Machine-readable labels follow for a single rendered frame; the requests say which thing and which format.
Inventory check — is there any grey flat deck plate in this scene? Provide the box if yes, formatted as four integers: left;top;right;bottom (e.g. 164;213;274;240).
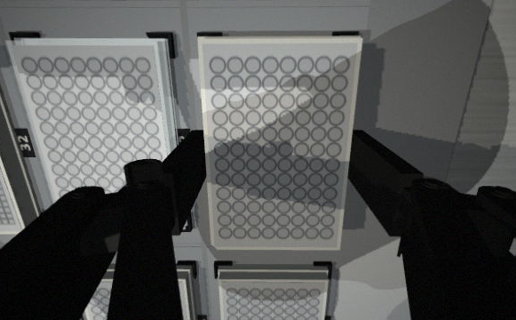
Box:
0;0;493;320

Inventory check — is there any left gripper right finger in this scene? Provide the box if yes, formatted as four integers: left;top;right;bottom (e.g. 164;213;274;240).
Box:
348;130;516;320

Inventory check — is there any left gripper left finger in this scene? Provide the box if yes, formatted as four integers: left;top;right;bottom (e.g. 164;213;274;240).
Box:
0;130;206;320

